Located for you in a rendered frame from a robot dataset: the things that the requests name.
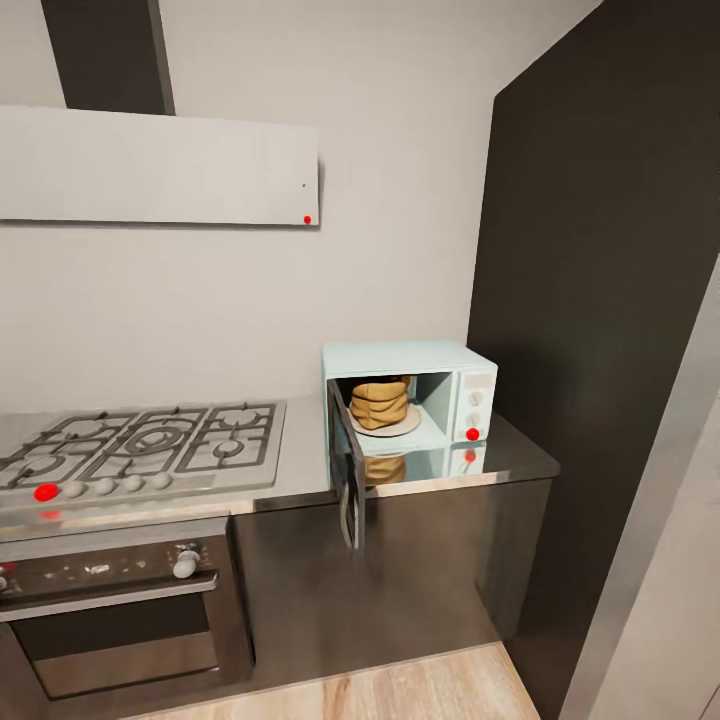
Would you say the microwave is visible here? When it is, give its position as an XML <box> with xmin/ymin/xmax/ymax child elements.
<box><xmin>321</xmin><ymin>339</ymin><xmax>498</xmax><ymax>567</ymax></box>

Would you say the popcorn bag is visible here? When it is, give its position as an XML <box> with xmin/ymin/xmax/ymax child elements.
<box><xmin>349</xmin><ymin>373</ymin><xmax>411</xmax><ymax>429</ymax></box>

